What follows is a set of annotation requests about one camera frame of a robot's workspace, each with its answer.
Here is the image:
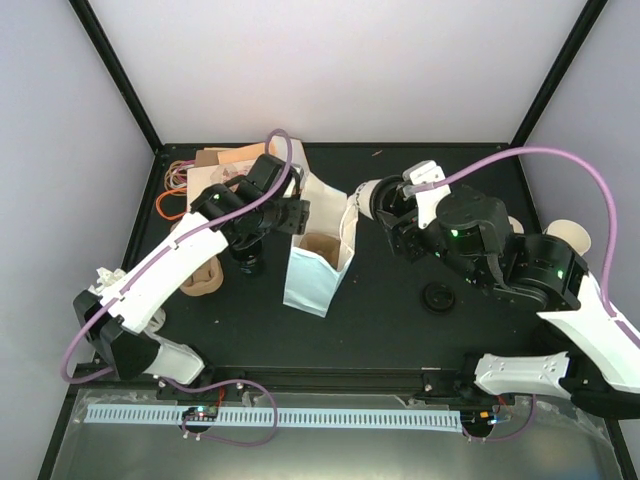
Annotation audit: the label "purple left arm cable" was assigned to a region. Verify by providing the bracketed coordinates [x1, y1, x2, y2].
[59, 128, 296, 447]

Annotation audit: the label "brown cardboard sleeve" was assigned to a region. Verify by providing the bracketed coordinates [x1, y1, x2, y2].
[194, 147, 224, 168]

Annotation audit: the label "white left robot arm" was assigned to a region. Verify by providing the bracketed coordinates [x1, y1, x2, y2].
[73, 154, 310, 399]

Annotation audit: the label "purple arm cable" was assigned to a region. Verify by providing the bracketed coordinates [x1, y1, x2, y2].
[59, 128, 296, 447]
[399, 146, 640, 445]

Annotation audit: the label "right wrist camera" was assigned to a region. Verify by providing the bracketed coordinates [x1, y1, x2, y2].
[402, 160, 451, 229]

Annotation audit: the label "white plastic cutlery pile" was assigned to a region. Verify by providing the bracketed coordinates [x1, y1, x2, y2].
[87, 266, 167, 335]

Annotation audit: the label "black coffee cup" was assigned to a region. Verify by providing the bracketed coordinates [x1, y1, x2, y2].
[230, 242, 263, 276]

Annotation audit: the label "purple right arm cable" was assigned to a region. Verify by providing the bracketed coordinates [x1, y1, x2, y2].
[399, 146, 640, 445]

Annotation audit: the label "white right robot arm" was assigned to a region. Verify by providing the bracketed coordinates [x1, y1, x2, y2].
[362, 177, 639, 420]

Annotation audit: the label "single brown pulp cup carrier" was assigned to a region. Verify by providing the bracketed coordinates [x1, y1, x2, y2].
[299, 233, 341, 269]

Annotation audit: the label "stack of white paper cups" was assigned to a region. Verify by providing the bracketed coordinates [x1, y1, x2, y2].
[544, 219, 592, 256]

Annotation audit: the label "rubber bands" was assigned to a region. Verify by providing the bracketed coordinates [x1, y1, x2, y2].
[155, 160, 195, 221]

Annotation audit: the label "illustrated greeting card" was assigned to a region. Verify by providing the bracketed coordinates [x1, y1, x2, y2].
[186, 159, 255, 212]

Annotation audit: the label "single white paper cup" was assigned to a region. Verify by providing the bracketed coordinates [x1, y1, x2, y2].
[351, 179, 382, 220]

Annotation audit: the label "light blue paper bag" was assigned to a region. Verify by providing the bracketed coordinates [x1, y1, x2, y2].
[283, 174, 359, 318]

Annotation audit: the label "light blue cable duct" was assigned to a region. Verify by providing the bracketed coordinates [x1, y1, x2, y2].
[84, 404, 462, 433]

